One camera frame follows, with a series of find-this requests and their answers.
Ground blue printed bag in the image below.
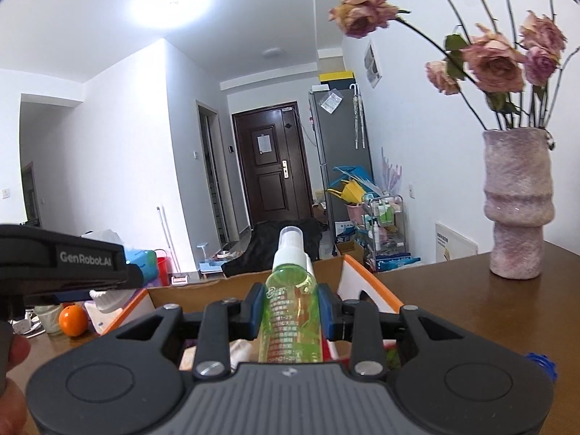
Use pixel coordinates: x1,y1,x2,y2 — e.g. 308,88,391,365
375,256,422,273

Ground white mop stick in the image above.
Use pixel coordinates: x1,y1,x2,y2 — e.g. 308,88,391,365
155,206,182,277

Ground clear plastic bag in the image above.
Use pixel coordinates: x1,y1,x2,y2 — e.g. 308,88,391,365
318,92,345,114

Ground white folded umbrella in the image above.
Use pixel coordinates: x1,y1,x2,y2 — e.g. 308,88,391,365
350,84,367,149

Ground orange and white cardboard box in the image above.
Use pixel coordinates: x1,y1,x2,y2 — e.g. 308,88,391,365
97,254,405,372

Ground metal wire cart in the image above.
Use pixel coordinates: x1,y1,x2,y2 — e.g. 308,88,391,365
362,194,406,266

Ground small brown cardboard box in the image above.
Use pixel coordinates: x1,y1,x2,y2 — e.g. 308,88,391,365
335,240,365,264

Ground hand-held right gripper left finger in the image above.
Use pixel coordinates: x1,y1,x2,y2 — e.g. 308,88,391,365
115,285,266,380

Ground clear glass cup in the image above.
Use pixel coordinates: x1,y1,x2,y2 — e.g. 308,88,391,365
34,305,64,337

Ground grey refrigerator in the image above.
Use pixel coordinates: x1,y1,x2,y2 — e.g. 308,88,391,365
308,86,374,245

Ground dark brown door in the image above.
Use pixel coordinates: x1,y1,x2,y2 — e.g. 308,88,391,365
232,104,313,232

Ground pink textured vase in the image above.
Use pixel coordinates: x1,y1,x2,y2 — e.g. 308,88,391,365
481,127,556,279

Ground orange fruit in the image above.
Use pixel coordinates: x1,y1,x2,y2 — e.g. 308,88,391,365
59,304,89,337

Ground dried pink rose bouquet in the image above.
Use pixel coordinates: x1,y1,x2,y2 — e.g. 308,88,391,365
328,0,580,130

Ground green spray bottle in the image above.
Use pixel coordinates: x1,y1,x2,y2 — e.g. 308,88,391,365
257,225,323,365

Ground blue plastic object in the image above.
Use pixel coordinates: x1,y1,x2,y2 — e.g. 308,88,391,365
526,351,558,382

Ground person's left hand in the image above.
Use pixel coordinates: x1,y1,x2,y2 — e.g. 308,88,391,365
0,337,33,435

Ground wall poster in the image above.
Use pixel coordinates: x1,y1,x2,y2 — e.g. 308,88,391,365
364,40,382,89

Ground purple feather decoration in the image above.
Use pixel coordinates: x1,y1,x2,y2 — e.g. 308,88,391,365
374,146,404,198

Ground blue plastic stools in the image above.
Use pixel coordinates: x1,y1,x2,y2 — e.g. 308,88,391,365
333,163,370,186

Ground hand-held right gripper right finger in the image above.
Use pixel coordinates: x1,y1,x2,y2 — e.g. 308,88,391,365
317,283,467,378

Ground blue tissue pack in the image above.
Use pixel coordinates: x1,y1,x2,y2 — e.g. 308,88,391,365
82,229,159,313

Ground blue and white pack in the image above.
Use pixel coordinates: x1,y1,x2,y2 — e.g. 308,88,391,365
335,220,359,243

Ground pink plastic bucket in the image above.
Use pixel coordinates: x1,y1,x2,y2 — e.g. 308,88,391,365
345,202,367,225

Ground pet water dispenser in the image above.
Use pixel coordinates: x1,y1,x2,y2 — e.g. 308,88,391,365
196,244,225,277

